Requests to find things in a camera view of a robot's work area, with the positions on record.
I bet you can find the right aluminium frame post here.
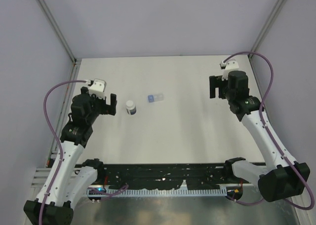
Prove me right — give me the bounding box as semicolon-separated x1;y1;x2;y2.
250;0;287;52

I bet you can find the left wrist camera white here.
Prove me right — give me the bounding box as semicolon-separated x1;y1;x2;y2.
88;78;107;99

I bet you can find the white vitamin pill bottle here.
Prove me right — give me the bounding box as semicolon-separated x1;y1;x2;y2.
125;100;137;115

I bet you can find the left aluminium frame post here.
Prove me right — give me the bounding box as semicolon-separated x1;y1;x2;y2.
36;0;77;63

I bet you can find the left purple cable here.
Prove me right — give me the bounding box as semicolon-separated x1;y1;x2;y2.
39;79;94;225

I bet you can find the clear blue pill organizer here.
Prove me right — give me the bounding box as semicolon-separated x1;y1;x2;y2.
147;93;164;103

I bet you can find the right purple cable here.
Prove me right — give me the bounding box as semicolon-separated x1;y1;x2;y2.
221;52;314;211

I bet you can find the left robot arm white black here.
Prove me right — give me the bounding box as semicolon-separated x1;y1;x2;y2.
24;79;117;225

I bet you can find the slotted grey cable duct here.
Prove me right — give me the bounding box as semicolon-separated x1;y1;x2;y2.
85;187;228;197

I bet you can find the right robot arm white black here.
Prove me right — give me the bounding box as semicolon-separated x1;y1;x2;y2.
209;71;310;202

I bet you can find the purple cable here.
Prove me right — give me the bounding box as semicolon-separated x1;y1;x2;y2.
39;79;94;225
221;52;314;211

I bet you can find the aluminium frame post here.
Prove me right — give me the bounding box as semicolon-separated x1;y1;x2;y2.
250;0;287;52
36;0;77;63

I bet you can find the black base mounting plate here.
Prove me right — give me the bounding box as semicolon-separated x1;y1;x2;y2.
105;163;240;190

